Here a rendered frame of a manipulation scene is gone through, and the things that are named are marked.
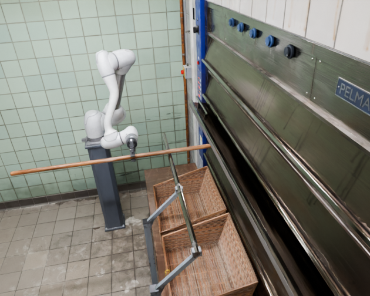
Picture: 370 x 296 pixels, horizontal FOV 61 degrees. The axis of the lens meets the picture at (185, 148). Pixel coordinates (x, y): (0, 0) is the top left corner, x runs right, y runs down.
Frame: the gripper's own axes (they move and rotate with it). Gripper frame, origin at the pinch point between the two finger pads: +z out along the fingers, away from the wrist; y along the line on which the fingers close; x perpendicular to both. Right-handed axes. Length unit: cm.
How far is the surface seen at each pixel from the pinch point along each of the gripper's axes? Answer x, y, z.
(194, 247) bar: -25, 2, 86
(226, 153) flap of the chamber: -53, -22, 46
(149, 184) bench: -9, 61, -47
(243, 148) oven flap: -59, -28, 53
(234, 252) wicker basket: -55, 45, 58
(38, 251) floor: 104, 119, -46
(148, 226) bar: -4.3, 26.8, 41.5
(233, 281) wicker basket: -52, 58, 68
